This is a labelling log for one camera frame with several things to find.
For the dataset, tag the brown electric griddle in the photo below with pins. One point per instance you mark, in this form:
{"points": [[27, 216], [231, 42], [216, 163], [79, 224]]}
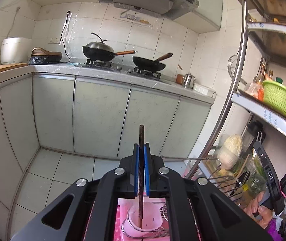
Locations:
{"points": [[45, 56]]}

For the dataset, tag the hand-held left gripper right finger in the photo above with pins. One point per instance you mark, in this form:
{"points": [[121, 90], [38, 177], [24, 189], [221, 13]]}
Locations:
{"points": [[168, 178]]}

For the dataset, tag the black wok with lid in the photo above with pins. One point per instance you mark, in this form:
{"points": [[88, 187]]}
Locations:
{"points": [[97, 51]]}

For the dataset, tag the green plastic basket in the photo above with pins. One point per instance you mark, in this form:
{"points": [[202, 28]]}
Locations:
{"points": [[279, 100]]}

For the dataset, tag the black blender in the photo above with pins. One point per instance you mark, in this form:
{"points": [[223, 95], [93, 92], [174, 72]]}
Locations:
{"points": [[253, 133]]}

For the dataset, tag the steel shelf rack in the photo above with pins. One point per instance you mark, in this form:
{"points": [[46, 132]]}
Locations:
{"points": [[258, 110]]}

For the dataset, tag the dark wooden chopstick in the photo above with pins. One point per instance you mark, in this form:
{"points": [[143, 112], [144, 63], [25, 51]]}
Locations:
{"points": [[141, 170]]}

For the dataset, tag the napa cabbage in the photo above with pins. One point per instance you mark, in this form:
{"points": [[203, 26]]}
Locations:
{"points": [[230, 150]]}

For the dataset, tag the pink plastic utensil cup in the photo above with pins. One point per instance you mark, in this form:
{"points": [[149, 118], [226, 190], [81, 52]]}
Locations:
{"points": [[150, 216]]}

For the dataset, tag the metal strainer ladle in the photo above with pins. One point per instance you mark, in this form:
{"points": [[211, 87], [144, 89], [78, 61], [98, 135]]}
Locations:
{"points": [[234, 66]]}

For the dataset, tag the white rectangular container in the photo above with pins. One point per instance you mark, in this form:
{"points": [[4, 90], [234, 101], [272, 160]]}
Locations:
{"points": [[204, 90]]}

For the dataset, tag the gas stove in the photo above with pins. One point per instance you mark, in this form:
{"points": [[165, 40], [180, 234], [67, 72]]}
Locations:
{"points": [[122, 67]]}

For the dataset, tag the grey upper cabinets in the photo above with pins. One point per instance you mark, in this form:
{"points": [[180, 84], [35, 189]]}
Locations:
{"points": [[205, 2]]}

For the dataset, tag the steel kettle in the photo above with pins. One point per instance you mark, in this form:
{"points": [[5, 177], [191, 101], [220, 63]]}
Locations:
{"points": [[188, 80]]}

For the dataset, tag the person's right hand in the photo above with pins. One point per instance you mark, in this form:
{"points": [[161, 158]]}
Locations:
{"points": [[259, 210]]}

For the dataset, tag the pink polka-dot cloth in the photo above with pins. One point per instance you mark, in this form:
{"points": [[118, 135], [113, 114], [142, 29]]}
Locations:
{"points": [[122, 205]]}

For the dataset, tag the green onions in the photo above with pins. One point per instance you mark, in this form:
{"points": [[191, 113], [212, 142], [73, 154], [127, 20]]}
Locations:
{"points": [[255, 178]]}

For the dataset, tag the brown jar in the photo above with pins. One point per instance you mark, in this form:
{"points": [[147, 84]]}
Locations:
{"points": [[179, 79]]}

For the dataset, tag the white wall outlet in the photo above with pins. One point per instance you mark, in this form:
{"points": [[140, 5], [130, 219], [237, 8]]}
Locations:
{"points": [[54, 40]]}

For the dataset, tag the white rice cooker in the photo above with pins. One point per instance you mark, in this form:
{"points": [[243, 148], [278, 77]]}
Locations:
{"points": [[14, 51]]}

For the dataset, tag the wooden cutting board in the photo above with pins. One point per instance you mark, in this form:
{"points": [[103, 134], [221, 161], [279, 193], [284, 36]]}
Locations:
{"points": [[2, 69]]}

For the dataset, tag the black frying pan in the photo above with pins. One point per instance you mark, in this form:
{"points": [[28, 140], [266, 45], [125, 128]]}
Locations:
{"points": [[149, 64]]}

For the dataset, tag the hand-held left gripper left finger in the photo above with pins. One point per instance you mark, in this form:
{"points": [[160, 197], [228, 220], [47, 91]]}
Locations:
{"points": [[115, 178]]}

